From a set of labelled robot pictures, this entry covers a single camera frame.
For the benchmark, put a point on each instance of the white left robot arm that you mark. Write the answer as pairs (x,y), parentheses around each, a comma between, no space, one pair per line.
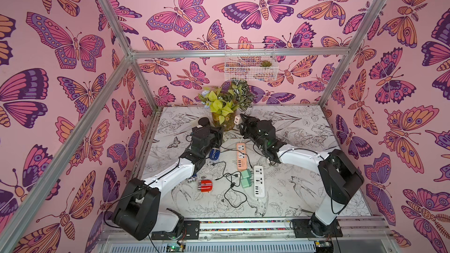
(138,210)

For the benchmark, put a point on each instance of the white wire wall basket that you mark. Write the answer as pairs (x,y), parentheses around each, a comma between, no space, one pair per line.
(244,64)

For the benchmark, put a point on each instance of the small plant in basket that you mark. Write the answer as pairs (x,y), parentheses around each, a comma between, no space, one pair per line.
(266,63)

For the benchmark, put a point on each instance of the green power adapter cube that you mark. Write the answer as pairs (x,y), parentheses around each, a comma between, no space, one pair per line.
(245,180)

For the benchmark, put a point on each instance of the white power strip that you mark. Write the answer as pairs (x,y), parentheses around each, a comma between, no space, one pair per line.
(259,182)

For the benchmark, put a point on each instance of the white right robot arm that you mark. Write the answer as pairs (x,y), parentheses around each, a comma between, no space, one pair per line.
(341,179)

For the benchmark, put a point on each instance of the pink power strip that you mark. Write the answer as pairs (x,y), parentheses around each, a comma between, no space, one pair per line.
(241,156)

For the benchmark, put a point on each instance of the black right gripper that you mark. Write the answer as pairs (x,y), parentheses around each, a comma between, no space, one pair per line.
(246,123)

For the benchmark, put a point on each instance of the small black jar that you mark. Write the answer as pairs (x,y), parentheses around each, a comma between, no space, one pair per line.
(204,122)

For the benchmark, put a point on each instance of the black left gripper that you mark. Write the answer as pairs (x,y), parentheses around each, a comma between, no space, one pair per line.
(217,134)

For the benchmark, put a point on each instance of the potted green artificial plant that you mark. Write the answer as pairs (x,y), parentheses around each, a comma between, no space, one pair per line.
(226,100)

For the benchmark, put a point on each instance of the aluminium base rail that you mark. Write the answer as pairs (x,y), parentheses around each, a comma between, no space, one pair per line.
(271,235)

